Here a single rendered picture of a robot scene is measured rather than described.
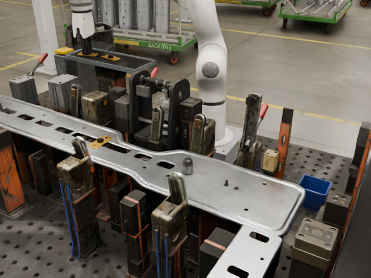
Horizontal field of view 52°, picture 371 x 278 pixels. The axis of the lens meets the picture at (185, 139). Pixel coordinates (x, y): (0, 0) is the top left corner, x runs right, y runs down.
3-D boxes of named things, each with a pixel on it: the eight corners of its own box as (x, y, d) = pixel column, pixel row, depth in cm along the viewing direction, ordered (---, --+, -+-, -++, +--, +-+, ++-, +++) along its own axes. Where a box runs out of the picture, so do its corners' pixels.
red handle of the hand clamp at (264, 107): (239, 142, 113) (259, 101, 119) (240, 146, 115) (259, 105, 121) (253, 146, 112) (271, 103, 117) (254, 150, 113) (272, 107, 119)
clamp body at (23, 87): (20, 153, 179) (3, 80, 161) (40, 142, 187) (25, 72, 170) (34, 158, 175) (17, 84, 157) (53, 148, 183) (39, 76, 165)
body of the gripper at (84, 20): (79, 5, 155) (83, 32, 161) (66, 9, 147) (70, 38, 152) (96, 5, 154) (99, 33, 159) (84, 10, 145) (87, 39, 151)
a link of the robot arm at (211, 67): (226, 94, 168) (227, 41, 156) (224, 113, 153) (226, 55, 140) (199, 93, 170) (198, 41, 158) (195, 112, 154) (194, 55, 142)
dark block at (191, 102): (180, 203, 146) (179, 102, 126) (189, 193, 152) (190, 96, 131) (191, 207, 144) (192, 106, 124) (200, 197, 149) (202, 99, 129)
